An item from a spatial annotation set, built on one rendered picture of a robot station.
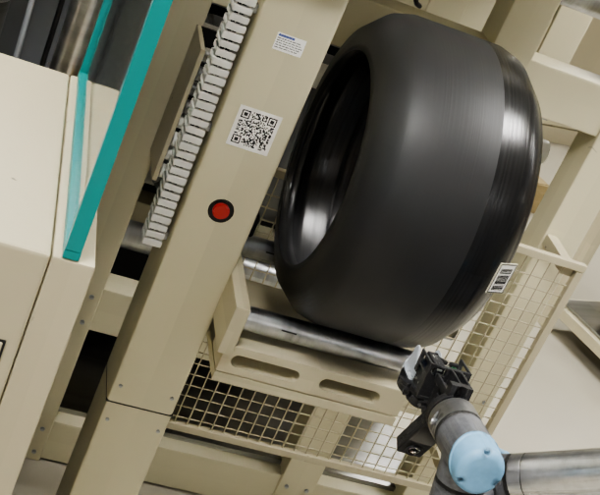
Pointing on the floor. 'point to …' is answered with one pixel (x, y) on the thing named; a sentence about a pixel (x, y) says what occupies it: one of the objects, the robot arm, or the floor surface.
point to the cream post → (196, 252)
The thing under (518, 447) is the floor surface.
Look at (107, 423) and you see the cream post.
